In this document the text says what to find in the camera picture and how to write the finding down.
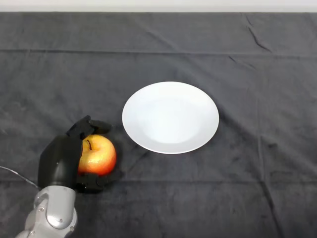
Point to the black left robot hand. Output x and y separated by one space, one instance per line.
60 161

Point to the red yellow apple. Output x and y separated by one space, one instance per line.
99 158

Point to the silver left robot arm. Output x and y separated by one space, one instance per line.
52 210

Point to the white round plate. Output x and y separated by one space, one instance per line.
171 119

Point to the black cloth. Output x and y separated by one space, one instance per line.
198 198

